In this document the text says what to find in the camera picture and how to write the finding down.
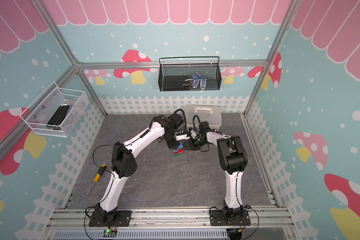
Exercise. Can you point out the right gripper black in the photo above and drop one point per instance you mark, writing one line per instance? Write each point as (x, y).
(190, 145)

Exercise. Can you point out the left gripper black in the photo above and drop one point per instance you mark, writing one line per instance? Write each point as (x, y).
(171, 145)

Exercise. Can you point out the large blue lego brick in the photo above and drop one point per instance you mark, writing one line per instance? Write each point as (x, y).
(180, 146)

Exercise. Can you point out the red lego brick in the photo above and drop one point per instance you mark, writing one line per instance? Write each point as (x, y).
(178, 151)

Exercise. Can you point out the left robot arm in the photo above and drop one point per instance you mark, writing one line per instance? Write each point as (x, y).
(124, 163)

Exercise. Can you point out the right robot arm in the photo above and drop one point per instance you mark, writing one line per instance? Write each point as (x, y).
(233, 160)

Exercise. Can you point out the white plastic storage box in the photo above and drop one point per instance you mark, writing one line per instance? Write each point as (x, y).
(210, 114)

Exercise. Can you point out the black box in black basket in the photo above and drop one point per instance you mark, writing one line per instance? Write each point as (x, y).
(175, 83)

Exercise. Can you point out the blue white item in basket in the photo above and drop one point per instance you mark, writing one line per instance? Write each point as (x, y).
(197, 81)

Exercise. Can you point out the yellow black screwdriver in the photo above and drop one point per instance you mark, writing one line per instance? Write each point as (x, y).
(100, 172)

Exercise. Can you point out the green lit circuit board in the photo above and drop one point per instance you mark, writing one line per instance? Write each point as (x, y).
(110, 233)

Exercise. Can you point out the black device in white basket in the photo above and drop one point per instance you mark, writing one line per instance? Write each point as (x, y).
(58, 117)

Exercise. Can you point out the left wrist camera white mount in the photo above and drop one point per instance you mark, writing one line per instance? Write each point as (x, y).
(180, 137)

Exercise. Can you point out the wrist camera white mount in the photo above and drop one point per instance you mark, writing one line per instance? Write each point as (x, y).
(193, 132)
(180, 137)

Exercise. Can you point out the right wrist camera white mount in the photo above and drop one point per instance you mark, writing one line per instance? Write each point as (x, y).
(193, 132)

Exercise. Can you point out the black wire mesh basket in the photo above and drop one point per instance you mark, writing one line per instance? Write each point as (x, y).
(208, 67)

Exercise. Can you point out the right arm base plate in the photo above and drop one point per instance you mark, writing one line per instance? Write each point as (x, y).
(221, 218)

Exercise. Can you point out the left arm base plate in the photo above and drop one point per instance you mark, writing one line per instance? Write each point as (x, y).
(120, 218)

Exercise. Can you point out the white wire mesh basket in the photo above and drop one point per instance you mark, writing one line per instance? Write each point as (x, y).
(40, 111)

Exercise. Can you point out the aluminium front rail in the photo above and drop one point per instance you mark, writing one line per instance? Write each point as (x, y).
(181, 217)

